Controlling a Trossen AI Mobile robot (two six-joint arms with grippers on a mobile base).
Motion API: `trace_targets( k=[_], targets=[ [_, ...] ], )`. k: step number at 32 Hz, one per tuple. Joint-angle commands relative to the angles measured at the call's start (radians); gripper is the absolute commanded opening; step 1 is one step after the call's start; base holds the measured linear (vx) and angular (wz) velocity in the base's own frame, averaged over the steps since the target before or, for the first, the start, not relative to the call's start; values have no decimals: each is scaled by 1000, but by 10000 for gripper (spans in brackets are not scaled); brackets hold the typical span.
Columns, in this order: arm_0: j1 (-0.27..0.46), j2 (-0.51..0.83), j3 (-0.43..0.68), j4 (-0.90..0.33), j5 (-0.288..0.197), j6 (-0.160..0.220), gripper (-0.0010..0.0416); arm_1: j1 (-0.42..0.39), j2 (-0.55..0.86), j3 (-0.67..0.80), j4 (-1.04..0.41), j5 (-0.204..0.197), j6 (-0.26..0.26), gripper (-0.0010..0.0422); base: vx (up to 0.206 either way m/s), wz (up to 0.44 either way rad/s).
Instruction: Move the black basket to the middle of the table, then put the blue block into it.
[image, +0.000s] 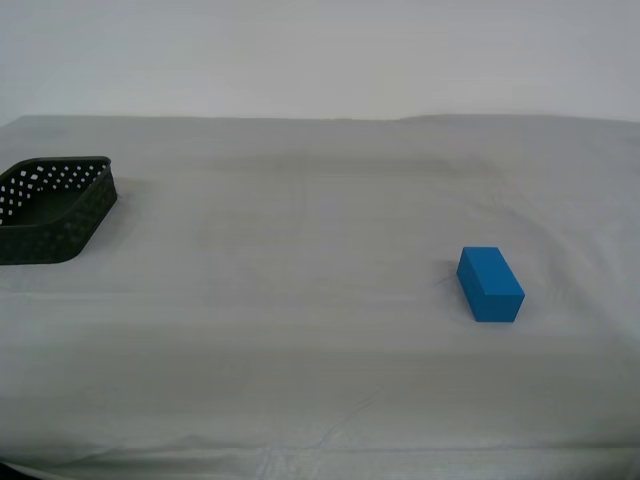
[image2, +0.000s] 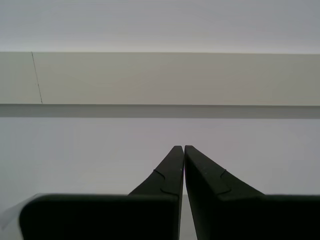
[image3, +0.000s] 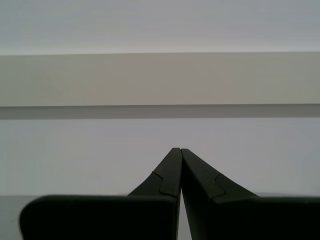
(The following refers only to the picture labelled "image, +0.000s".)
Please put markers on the black woven plastic basket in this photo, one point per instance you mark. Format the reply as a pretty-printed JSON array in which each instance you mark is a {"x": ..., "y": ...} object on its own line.
[{"x": 75, "y": 235}]

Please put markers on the blue rectangular block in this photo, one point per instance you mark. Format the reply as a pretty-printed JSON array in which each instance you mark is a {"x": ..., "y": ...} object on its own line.
[{"x": 492, "y": 280}]

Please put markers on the white tablecloth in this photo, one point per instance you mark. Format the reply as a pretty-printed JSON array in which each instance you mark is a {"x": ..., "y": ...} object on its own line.
[{"x": 320, "y": 240}]

